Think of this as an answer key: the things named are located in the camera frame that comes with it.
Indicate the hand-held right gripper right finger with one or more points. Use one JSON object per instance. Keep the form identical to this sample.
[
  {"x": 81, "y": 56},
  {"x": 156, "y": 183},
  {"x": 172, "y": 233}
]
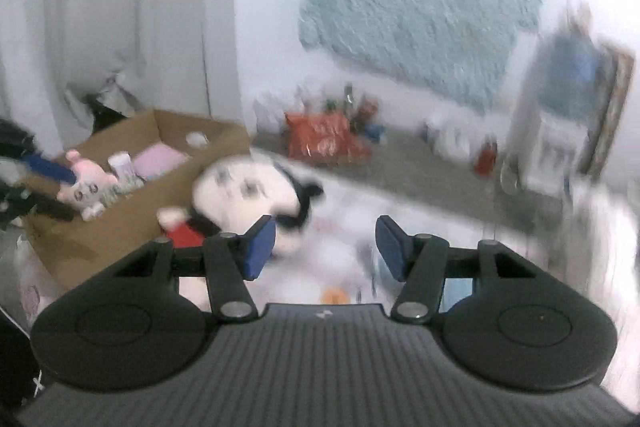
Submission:
[{"x": 392, "y": 247}]

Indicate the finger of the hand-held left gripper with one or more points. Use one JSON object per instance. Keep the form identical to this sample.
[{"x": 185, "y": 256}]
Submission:
[
  {"x": 50, "y": 207},
  {"x": 47, "y": 167}
]

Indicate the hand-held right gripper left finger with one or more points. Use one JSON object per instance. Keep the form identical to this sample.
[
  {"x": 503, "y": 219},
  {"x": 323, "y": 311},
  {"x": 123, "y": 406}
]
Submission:
[{"x": 260, "y": 247}]

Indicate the pink plush toy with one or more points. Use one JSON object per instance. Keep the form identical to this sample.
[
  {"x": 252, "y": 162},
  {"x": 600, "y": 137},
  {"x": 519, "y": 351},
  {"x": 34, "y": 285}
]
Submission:
[{"x": 87, "y": 189}]

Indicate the large black-haired plush doll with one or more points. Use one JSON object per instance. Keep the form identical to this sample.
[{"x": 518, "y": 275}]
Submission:
[{"x": 240, "y": 192}]

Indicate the brown cardboard box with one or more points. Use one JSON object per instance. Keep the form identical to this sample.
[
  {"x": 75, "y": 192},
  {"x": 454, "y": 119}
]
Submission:
[{"x": 125, "y": 227}]

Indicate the checkered bedsheet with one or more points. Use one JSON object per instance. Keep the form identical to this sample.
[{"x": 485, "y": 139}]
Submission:
[{"x": 340, "y": 227}]

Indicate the green lace scrunchie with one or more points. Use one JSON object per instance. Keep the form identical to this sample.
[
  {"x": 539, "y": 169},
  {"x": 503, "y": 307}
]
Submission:
[{"x": 127, "y": 187}]

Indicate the pink tissue pack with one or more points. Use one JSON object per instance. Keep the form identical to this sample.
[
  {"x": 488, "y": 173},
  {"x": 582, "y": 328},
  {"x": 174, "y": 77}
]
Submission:
[{"x": 160, "y": 159}]

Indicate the blue plastic object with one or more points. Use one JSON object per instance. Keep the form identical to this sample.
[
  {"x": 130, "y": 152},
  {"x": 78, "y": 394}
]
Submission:
[{"x": 373, "y": 132}]

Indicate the white plastic bag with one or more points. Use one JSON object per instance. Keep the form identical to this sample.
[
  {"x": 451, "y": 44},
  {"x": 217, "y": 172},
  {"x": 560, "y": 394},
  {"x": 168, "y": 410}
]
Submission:
[{"x": 447, "y": 137}]

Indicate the red snack bag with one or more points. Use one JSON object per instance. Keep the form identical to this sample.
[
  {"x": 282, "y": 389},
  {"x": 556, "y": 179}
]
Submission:
[{"x": 322, "y": 137}]

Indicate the white water dispenser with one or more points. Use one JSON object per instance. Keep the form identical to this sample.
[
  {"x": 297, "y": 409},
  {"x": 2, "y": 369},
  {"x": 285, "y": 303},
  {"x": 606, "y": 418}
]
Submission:
[{"x": 550, "y": 157}]

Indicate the blue water bottle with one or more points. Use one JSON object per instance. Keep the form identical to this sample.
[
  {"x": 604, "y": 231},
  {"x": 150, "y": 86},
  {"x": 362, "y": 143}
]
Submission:
[{"x": 570, "y": 77}]

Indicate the wooden frame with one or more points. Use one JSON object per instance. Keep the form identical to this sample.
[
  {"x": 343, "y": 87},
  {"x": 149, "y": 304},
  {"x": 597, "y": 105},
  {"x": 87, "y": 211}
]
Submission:
[{"x": 610, "y": 107}]

